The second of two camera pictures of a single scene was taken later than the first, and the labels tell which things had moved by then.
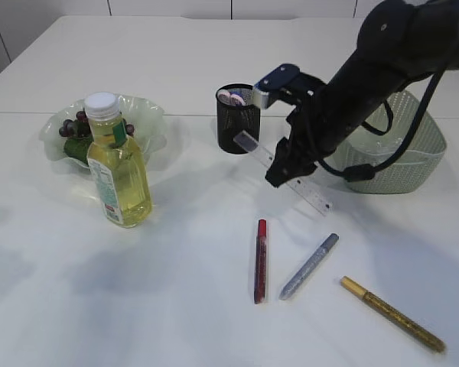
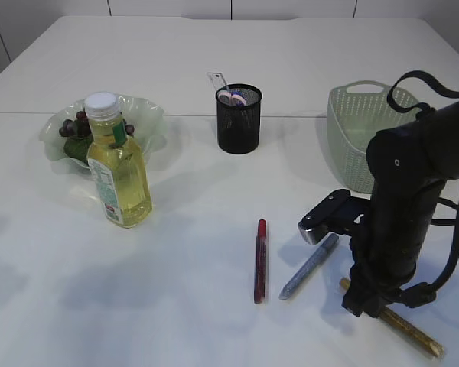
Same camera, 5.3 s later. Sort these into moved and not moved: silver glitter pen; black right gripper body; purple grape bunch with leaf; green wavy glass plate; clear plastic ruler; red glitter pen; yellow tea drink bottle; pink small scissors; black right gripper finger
Moved: black right gripper finger; clear plastic ruler; black right gripper body
Not moved: green wavy glass plate; silver glitter pen; yellow tea drink bottle; pink small scissors; red glitter pen; purple grape bunch with leaf
